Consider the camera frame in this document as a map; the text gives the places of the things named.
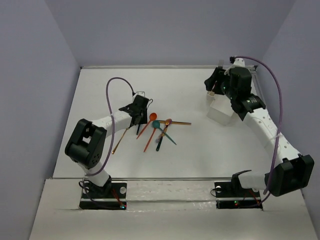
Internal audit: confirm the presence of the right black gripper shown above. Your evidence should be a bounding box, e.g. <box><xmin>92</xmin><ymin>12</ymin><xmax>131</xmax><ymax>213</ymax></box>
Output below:
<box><xmin>204</xmin><ymin>66</ymin><xmax>237</xmax><ymax>100</ymax></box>

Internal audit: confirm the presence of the silver fork dark handle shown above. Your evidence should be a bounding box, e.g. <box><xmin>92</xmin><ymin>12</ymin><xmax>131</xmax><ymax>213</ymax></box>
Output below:
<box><xmin>136</xmin><ymin>124</ymin><xmax>141</xmax><ymax>136</ymax></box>

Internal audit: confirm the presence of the gold fork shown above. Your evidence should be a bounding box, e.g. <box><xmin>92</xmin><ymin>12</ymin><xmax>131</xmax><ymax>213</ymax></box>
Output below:
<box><xmin>111</xmin><ymin>127</ymin><xmax>130</xmax><ymax>155</ymax></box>

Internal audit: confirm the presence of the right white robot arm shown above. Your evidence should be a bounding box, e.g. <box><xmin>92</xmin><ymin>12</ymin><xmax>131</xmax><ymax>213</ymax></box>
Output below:
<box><xmin>204</xmin><ymin>66</ymin><xmax>315</xmax><ymax>197</ymax></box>

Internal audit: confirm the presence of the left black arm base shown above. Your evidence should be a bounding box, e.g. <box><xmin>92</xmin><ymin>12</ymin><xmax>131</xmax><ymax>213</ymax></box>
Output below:
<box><xmin>78</xmin><ymin>180</ymin><xmax>127</xmax><ymax>211</ymax></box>

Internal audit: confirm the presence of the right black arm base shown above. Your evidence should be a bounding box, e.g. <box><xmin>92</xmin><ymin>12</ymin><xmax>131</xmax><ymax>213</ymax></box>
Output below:
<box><xmin>210</xmin><ymin>181</ymin><xmax>263</xmax><ymax>210</ymax></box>

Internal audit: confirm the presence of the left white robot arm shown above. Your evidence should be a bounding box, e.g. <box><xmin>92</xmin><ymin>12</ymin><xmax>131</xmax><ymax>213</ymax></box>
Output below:
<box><xmin>64</xmin><ymin>93</ymin><xmax>150</xmax><ymax>198</ymax></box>

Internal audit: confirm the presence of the orange spoon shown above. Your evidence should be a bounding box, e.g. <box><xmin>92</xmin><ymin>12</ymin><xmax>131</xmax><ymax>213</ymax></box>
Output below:
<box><xmin>136</xmin><ymin>112</ymin><xmax>158</xmax><ymax>139</ymax></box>

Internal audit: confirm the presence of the teal spoon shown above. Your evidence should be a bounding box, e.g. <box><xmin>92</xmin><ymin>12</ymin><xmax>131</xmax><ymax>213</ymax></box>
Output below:
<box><xmin>152</xmin><ymin>120</ymin><xmax>176</xmax><ymax>145</ymax></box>

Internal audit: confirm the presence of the dark blue chopstick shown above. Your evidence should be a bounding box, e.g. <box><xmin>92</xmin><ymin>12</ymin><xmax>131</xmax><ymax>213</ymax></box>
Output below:
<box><xmin>157</xmin><ymin>119</ymin><xmax>192</xmax><ymax>125</ymax></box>

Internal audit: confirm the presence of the orange chopstick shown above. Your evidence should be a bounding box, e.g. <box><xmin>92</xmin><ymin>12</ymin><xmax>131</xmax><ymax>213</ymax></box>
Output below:
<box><xmin>158</xmin><ymin>120</ymin><xmax>192</xmax><ymax>126</ymax></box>

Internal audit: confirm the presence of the iridescent spoon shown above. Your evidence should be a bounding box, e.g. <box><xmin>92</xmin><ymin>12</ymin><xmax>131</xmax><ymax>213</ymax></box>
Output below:
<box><xmin>156</xmin><ymin>118</ymin><xmax>172</xmax><ymax>143</ymax></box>

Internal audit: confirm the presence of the white utensil caddy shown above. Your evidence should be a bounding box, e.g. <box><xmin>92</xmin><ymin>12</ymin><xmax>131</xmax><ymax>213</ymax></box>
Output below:
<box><xmin>206</xmin><ymin>91</ymin><xmax>235</xmax><ymax>126</ymax></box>

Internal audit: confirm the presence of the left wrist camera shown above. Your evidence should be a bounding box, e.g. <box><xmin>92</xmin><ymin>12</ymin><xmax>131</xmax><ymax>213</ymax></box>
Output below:
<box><xmin>133</xmin><ymin>91</ymin><xmax>153</xmax><ymax>103</ymax></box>

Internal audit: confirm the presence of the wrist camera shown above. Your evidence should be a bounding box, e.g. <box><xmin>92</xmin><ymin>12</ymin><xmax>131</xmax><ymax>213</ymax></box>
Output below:
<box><xmin>224</xmin><ymin>56</ymin><xmax>246</xmax><ymax>75</ymax></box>
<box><xmin>133</xmin><ymin>91</ymin><xmax>153</xmax><ymax>103</ymax></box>

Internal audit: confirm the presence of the gold knife dark handle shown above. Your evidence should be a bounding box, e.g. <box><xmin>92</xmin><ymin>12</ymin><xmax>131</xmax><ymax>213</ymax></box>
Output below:
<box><xmin>156</xmin><ymin>126</ymin><xmax>168</xmax><ymax>152</ymax></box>

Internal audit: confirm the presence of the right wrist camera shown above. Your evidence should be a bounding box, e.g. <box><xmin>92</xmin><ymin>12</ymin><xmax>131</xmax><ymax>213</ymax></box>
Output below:
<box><xmin>224</xmin><ymin>56</ymin><xmax>246</xmax><ymax>75</ymax></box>

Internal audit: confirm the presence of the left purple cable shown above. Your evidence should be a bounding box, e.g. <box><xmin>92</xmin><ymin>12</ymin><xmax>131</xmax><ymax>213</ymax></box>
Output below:
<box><xmin>84</xmin><ymin>77</ymin><xmax>137</xmax><ymax>176</ymax></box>

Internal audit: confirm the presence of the metal table rail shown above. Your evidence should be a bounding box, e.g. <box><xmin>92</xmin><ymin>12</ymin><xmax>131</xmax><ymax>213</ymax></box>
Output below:
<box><xmin>80</xmin><ymin>64</ymin><xmax>259</xmax><ymax>71</ymax></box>

